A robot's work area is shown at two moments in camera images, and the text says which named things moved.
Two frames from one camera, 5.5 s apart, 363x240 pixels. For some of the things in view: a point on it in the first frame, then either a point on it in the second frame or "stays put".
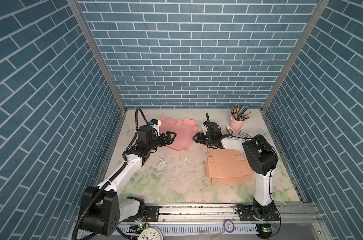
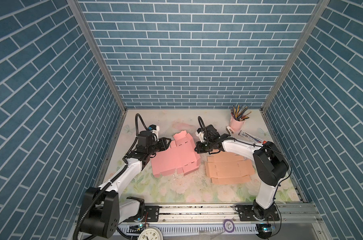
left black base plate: (151, 214) stays put
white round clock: (150, 233) stays put
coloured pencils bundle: (239, 112) stays put
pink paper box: (185, 130) -> (181, 154)
